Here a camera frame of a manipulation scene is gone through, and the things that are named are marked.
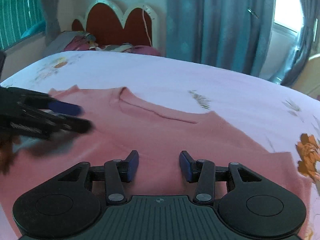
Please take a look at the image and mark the pink knit shirt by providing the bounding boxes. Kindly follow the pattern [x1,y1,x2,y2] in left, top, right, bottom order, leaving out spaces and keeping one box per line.
[1,86,311,239]

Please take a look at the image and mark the pile of clothes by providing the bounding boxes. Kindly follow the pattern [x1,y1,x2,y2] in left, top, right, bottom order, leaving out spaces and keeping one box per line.
[43,31,162,57]

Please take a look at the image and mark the teal window blind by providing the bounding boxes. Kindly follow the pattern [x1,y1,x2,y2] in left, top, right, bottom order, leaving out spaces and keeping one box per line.
[1,0,46,50]

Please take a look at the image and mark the red heart-shaped headboard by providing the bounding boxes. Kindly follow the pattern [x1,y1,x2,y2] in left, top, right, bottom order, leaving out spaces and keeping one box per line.
[71,0,160,50]

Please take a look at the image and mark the floral white bed sheet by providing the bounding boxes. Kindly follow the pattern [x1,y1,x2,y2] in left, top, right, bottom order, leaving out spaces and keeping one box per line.
[2,51,319,239]

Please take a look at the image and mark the cream round headboard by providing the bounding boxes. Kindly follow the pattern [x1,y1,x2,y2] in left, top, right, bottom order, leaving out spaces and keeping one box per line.
[292,54,320,100]

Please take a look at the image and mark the teal blue curtain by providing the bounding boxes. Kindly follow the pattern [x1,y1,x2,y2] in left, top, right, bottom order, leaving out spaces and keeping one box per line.
[166,0,319,87]

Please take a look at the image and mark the white hanging cable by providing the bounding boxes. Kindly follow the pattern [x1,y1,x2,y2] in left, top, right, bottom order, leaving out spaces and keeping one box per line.
[141,7,153,47]

